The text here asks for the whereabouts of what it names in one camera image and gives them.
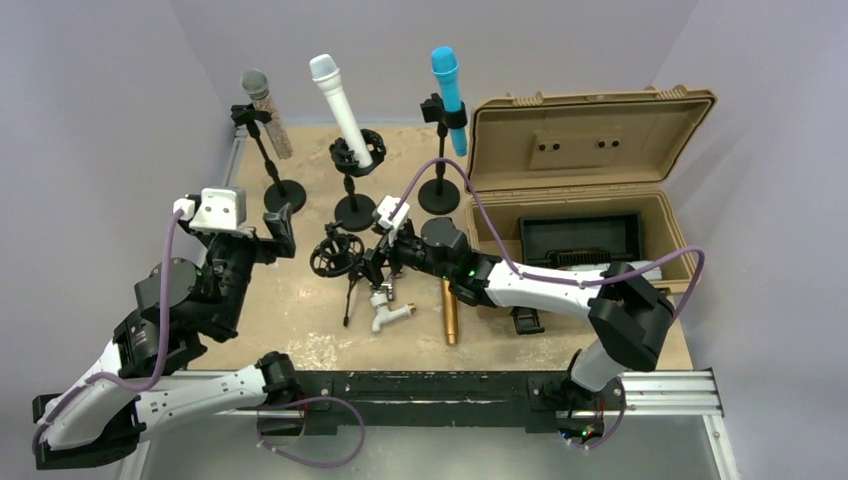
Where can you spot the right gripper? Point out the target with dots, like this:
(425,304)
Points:
(373,269)

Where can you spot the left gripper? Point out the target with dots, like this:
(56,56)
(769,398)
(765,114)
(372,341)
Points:
(282,243)

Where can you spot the black tripod shock mount stand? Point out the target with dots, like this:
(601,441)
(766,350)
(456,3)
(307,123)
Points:
(338,254)

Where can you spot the gold microphone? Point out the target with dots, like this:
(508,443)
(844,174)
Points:
(450,314)

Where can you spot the white microphone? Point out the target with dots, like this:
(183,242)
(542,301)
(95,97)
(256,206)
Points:
(327,77)

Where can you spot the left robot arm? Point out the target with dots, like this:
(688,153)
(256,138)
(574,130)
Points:
(197,290)

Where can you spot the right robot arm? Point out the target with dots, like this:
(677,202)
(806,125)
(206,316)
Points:
(629,316)

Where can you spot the black stand with clip left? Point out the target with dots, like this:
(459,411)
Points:
(280,191)

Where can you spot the black stand with clip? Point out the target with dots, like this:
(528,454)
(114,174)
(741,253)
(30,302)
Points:
(439,196)
(280,191)

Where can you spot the black stand with clip right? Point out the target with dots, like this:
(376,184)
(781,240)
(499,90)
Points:
(439,196)

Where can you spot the glitter silver microphone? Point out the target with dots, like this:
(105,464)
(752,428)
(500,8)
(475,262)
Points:
(256,86)

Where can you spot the blue microphone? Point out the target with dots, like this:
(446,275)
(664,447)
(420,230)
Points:
(445,68)

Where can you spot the white chrome faucet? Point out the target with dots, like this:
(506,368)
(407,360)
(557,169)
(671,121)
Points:
(380,301)

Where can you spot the black tray in case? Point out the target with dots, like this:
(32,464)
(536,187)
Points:
(564,241)

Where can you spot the tan plastic case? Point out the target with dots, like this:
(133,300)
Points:
(579,155)

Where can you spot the grey block in case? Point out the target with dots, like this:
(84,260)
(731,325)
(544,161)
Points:
(652,275)

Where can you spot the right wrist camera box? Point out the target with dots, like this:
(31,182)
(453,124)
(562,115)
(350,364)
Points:
(390,216)

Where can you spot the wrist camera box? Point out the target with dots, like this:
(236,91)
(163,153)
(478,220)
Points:
(216,210)
(390,216)

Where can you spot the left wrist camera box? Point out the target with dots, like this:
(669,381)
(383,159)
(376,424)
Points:
(216,210)

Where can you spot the black stand with shock mount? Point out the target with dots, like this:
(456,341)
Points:
(355,210)

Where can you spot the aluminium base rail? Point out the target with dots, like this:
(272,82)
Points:
(458,425)

